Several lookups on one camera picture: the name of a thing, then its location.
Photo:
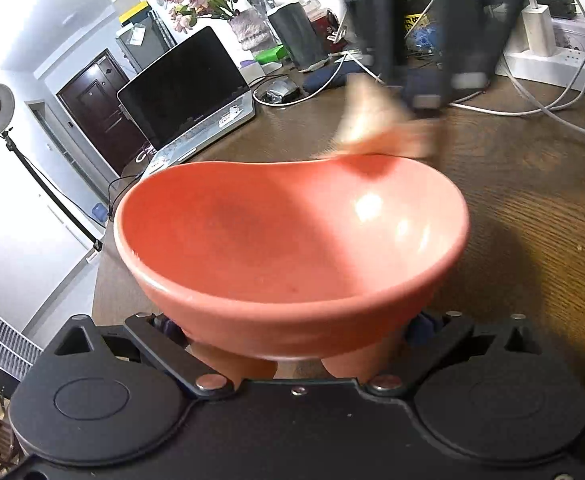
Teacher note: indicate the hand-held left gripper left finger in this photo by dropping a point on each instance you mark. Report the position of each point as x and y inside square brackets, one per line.
[170, 329]

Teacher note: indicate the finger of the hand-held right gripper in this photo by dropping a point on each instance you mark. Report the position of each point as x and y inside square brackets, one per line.
[465, 35]
[386, 30]

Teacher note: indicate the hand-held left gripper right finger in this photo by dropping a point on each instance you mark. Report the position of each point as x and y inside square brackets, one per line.
[422, 331]

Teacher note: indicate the orange ceramic bowl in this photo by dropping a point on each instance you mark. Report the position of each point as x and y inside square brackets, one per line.
[282, 240]

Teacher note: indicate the white charger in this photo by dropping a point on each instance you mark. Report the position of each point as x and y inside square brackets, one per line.
[538, 30]

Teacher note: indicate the black power adapter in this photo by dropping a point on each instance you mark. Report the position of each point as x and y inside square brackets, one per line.
[556, 5]

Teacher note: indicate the red jar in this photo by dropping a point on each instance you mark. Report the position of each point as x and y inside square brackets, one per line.
[325, 22]

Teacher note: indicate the dark blue wrist rest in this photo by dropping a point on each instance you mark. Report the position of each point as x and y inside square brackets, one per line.
[330, 77]

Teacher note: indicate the dark grey cylindrical container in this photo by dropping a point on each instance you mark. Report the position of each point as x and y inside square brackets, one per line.
[297, 35]

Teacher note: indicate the white power strip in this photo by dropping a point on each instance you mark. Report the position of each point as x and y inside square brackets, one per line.
[567, 67]

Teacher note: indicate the green box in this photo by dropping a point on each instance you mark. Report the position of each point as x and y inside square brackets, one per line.
[271, 53]

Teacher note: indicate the small white box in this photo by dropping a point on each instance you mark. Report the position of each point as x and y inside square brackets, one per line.
[262, 68]

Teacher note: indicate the grey textured vase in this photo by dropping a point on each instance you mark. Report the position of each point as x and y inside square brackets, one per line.
[250, 30]

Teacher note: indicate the white drawer organizer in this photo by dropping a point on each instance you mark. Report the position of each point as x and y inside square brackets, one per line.
[2, 340]

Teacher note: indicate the black lamp stand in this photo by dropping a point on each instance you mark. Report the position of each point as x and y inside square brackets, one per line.
[47, 187]

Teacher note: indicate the pink artificial flowers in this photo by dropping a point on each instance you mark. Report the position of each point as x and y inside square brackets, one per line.
[192, 0]

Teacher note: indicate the silver laptop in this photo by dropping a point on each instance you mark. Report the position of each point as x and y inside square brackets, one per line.
[182, 90]

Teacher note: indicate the dark brown door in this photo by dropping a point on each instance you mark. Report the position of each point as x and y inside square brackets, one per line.
[97, 110]

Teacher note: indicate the grey metal cabinet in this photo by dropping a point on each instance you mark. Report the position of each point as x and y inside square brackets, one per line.
[145, 45]

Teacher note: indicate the yellow and black box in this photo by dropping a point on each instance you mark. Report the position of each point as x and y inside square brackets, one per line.
[133, 12]

